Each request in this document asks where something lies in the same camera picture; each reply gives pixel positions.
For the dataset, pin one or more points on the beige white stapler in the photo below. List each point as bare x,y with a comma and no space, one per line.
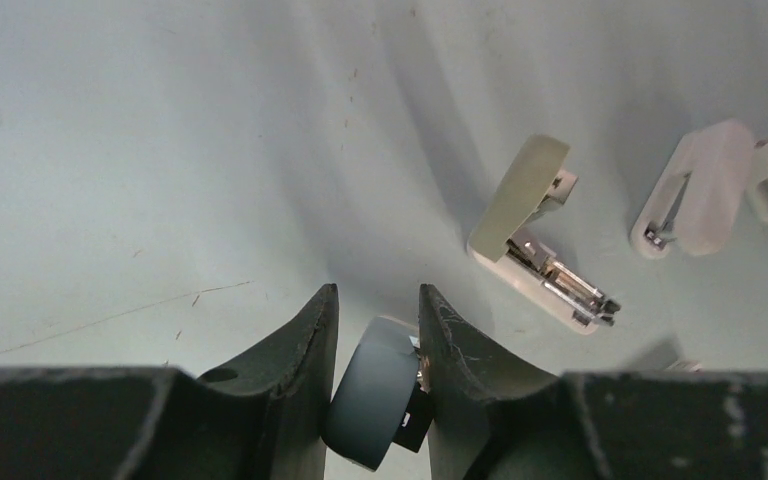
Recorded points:
535,184

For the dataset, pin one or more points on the open staple box tray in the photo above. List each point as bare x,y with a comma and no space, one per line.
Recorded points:
683,365

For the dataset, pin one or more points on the pink stapler large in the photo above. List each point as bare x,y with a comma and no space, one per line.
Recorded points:
694,203

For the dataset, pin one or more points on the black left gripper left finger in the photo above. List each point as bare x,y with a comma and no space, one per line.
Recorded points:
256,416

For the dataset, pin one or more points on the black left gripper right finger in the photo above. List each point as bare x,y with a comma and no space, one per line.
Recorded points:
498,416

